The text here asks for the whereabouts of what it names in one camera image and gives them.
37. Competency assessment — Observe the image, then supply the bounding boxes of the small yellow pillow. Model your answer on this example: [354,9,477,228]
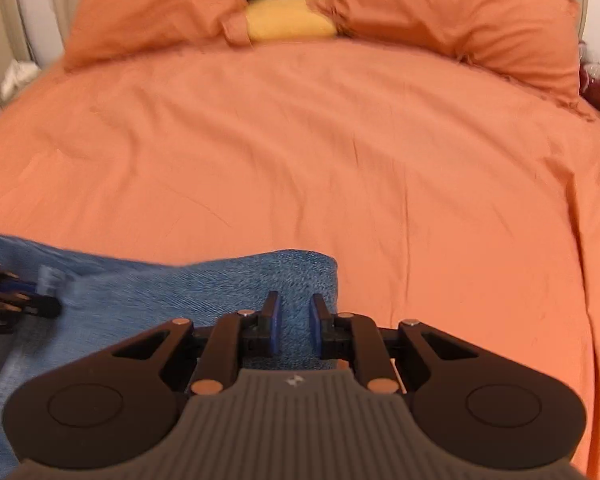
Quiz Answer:
[245,0,338,43]

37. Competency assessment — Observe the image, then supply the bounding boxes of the white cloth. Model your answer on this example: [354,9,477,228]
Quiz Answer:
[0,59,42,102]

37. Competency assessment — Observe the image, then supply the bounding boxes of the blue denim pants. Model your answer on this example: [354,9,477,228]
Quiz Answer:
[0,232,341,480]

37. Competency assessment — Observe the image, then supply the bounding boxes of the beige bed with orange sheet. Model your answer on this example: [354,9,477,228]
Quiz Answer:
[0,0,600,480]

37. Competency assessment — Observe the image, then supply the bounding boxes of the orange pillow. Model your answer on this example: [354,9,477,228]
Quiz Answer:
[312,0,582,108]
[62,0,261,72]

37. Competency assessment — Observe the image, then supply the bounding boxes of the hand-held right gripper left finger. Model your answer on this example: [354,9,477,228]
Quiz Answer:
[112,291,282,396]

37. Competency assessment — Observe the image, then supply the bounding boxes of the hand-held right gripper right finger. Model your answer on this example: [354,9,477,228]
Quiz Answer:
[311,294,480,395]

